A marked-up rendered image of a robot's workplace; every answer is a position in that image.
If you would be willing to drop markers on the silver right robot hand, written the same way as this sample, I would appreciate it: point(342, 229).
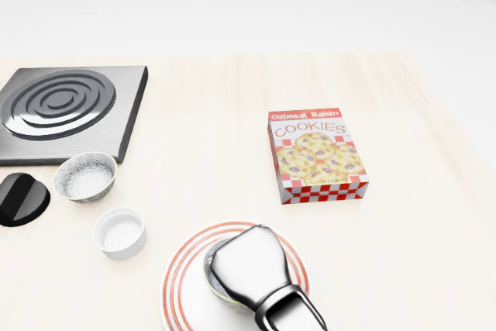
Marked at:
point(252, 265)

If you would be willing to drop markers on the grey patterned bowl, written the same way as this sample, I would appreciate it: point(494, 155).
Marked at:
point(217, 292)
point(85, 178)

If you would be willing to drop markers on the white plate with red rings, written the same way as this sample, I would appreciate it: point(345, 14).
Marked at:
point(186, 300)

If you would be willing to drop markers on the flat dark stove plate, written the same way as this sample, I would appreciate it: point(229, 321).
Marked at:
point(124, 114)

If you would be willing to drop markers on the oatmeal raisin cookies box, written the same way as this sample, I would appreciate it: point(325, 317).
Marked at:
point(317, 156)

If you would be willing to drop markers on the small white ramekin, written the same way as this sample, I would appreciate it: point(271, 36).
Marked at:
point(119, 232)

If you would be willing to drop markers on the round black stove knob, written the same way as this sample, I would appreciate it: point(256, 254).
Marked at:
point(21, 199)

